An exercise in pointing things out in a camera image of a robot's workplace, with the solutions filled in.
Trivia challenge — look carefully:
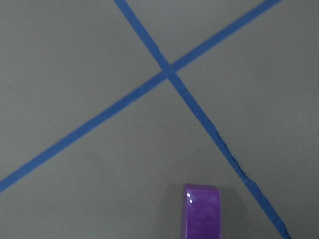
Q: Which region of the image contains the purple block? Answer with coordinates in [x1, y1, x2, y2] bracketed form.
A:
[180, 184, 222, 239]

